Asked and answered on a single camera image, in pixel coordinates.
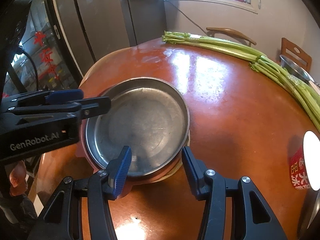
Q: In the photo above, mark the red instant noodle bowl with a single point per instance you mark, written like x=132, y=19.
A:
x=304, y=165

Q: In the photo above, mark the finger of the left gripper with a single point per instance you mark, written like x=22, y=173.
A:
x=44, y=97
x=85, y=107

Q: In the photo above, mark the wooden chair with backrest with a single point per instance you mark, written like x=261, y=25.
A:
x=296, y=54

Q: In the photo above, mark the wrapped celery bunch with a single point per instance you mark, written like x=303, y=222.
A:
x=298, y=89

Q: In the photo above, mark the shallow steel round pan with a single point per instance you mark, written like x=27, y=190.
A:
x=147, y=114

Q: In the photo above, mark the grey refrigerator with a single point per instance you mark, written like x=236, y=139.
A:
x=87, y=30

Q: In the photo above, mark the large steel bowl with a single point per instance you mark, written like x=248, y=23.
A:
x=308, y=225

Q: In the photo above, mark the long celery bunch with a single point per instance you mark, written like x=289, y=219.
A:
x=215, y=44

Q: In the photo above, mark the yellow shell-shaped plate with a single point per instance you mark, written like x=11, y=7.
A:
x=177, y=166

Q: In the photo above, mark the pink plastic plate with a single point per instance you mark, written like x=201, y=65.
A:
x=81, y=151

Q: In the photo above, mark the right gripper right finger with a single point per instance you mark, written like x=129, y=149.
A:
x=252, y=217

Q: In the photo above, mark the curved wooden armchair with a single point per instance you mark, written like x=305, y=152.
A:
x=211, y=31

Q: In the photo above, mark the steel mixing bowl far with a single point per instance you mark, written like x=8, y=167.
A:
x=295, y=69

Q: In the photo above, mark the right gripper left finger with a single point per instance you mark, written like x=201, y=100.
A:
x=61, y=218

